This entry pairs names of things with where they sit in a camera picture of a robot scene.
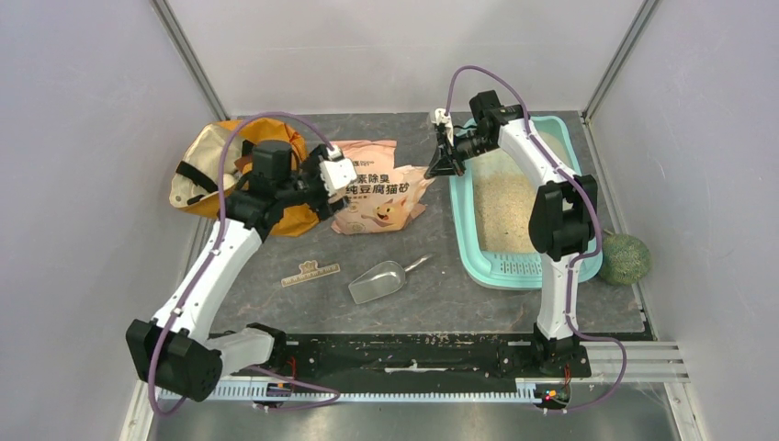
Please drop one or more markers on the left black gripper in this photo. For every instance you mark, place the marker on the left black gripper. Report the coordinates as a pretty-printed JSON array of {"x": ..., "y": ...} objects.
[{"x": 321, "y": 207}]

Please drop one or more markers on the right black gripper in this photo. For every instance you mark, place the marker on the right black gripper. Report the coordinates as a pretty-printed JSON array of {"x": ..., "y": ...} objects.
[{"x": 443, "y": 164}]

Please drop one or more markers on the teal litter box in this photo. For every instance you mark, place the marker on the teal litter box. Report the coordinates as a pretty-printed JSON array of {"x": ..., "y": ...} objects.
[{"x": 492, "y": 204}]

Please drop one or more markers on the pink cat litter bag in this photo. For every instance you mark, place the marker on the pink cat litter bag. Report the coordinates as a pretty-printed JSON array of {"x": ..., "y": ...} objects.
[{"x": 385, "y": 197}]

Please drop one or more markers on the wooden bag clip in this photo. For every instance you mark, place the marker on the wooden bag clip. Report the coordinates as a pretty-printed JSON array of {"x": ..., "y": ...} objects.
[{"x": 310, "y": 270}]

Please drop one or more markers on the metal litter scoop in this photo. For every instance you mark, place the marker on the metal litter scoop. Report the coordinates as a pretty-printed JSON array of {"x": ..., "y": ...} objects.
[{"x": 383, "y": 279}]

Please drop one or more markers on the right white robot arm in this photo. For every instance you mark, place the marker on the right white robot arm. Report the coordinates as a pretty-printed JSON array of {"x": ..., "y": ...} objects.
[{"x": 562, "y": 223}]

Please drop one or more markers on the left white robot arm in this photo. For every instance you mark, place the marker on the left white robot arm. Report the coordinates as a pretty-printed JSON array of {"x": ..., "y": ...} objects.
[{"x": 174, "y": 350}]

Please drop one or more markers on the orange cloth bag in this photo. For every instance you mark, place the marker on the orange cloth bag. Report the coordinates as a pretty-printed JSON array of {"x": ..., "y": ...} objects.
[{"x": 194, "y": 186}]

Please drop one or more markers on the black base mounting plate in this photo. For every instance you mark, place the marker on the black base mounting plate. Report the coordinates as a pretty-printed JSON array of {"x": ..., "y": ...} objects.
[{"x": 420, "y": 363}]

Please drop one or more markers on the green textured ball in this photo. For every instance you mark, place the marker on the green textured ball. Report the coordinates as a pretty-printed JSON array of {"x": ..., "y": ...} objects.
[{"x": 626, "y": 259}]

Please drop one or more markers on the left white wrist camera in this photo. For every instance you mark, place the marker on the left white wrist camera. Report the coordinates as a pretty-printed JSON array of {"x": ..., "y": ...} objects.
[{"x": 337, "y": 171}]

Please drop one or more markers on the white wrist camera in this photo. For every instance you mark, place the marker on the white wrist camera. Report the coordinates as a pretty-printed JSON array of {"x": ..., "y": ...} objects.
[
  {"x": 337, "y": 171},
  {"x": 443, "y": 126}
]

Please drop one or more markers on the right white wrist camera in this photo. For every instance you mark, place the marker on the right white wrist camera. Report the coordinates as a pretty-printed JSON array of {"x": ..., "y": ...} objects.
[{"x": 443, "y": 126}]

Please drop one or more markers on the aluminium frame rail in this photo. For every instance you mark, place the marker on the aluminium frame rail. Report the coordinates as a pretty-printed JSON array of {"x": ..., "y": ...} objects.
[{"x": 614, "y": 368}]

